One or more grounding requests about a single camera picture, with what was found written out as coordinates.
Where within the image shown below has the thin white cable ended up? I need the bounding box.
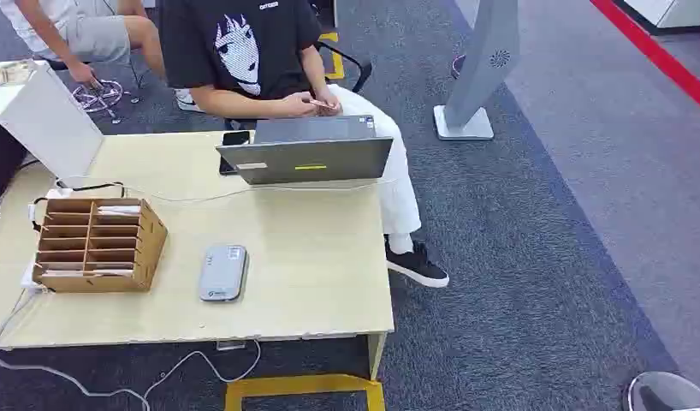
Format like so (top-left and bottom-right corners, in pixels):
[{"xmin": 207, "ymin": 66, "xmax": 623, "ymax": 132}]
[{"xmin": 122, "ymin": 179, "xmax": 388, "ymax": 204}]

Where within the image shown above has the grey laptop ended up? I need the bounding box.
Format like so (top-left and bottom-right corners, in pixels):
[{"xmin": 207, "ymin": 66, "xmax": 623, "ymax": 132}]
[{"xmin": 215, "ymin": 115, "xmax": 394, "ymax": 186}]

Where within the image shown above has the seated person in black shirt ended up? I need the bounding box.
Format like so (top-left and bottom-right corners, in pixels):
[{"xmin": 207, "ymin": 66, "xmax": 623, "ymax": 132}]
[{"xmin": 158, "ymin": 0, "xmax": 450, "ymax": 289}]

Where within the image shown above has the black cable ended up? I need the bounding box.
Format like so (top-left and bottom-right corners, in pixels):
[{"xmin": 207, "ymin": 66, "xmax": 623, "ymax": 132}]
[{"xmin": 31, "ymin": 181, "xmax": 128, "ymax": 233}]

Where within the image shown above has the round clear dome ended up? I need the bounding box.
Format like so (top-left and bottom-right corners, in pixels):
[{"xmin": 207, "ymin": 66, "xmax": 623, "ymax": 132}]
[{"xmin": 626, "ymin": 371, "xmax": 700, "ymax": 411}]

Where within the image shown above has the silver chair base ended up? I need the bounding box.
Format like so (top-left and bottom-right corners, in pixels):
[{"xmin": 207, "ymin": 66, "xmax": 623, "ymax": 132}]
[{"xmin": 70, "ymin": 78, "xmax": 142, "ymax": 125}]

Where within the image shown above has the grey card reader device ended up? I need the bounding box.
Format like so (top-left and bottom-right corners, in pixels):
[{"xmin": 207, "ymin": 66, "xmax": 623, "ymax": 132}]
[{"xmin": 198, "ymin": 243, "xmax": 250, "ymax": 303}]

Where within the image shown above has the person in grey shorts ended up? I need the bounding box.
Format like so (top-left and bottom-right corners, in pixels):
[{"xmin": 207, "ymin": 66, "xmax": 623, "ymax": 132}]
[{"xmin": 0, "ymin": 0, "xmax": 205, "ymax": 113}]

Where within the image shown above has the white angled panel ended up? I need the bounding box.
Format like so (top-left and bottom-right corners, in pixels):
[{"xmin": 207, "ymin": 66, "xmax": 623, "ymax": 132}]
[{"xmin": 0, "ymin": 58, "xmax": 105, "ymax": 181}]

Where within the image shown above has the yellow floor tape frame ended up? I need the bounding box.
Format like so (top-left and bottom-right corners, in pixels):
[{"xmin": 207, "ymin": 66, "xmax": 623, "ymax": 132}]
[{"xmin": 223, "ymin": 373, "xmax": 388, "ymax": 411}]

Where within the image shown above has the long white hanging cable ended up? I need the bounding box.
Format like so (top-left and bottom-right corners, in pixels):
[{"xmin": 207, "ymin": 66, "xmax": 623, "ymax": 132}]
[{"xmin": 0, "ymin": 288, "xmax": 263, "ymax": 411}]

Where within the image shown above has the white cabinet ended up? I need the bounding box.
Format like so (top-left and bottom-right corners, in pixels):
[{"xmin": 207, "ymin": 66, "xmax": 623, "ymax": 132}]
[{"xmin": 612, "ymin": 0, "xmax": 700, "ymax": 36}]

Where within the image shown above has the pale wooden desk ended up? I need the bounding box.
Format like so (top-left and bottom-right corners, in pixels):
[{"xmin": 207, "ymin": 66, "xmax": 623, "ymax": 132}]
[{"xmin": 0, "ymin": 130, "xmax": 396, "ymax": 381}]

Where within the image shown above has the grey standing kiosk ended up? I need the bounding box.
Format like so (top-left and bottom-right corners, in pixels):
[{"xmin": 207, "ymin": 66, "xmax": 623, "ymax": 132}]
[{"xmin": 432, "ymin": 0, "xmax": 522, "ymax": 142}]

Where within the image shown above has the red floor tape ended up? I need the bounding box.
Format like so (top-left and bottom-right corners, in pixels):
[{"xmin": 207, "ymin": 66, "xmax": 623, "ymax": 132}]
[{"xmin": 588, "ymin": 0, "xmax": 700, "ymax": 118}]

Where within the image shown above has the black smartphone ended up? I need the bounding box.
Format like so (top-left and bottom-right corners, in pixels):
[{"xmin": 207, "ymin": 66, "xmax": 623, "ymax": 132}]
[{"xmin": 218, "ymin": 130, "xmax": 252, "ymax": 176}]

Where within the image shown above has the person's left hand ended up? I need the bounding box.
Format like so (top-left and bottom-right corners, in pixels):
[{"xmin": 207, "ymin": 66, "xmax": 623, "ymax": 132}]
[{"xmin": 314, "ymin": 86, "xmax": 344, "ymax": 118}]

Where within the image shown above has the person's right hand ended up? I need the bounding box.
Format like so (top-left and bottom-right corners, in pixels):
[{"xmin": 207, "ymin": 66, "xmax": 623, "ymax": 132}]
[{"xmin": 277, "ymin": 92, "xmax": 321, "ymax": 119}]

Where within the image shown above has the wooden card sorting box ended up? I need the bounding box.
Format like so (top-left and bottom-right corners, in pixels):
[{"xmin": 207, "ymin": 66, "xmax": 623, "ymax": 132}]
[{"xmin": 31, "ymin": 196, "xmax": 169, "ymax": 295}]

